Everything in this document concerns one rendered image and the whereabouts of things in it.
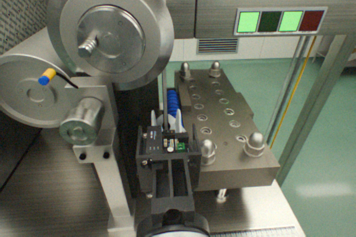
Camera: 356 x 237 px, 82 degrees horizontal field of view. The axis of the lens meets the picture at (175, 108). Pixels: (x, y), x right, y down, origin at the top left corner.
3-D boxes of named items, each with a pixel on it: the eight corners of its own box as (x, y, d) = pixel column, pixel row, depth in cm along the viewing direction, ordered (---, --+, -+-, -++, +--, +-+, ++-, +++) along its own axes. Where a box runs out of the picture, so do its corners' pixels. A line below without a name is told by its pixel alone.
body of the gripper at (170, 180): (196, 119, 27) (220, 212, 17) (193, 162, 32) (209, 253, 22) (136, 122, 26) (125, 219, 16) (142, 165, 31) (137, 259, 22)
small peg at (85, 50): (94, 53, 21) (85, 62, 21) (99, 44, 23) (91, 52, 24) (82, 43, 20) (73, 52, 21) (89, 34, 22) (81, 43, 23)
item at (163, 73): (166, 156, 39) (162, 67, 28) (162, 92, 58) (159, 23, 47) (168, 156, 39) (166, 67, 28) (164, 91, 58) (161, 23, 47)
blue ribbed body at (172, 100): (169, 157, 41) (169, 145, 39) (165, 98, 58) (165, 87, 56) (187, 156, 41) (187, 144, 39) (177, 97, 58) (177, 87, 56)
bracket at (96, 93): (107, 235, 40) (50, 105, 21) (113, 202, 45) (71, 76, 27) (134, 233, 40) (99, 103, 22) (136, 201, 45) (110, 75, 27)
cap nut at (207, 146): (196, 166, 37) (198, 148, 34) (193, 150, 39) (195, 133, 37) (216, 164, 37) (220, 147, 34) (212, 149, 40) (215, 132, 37)
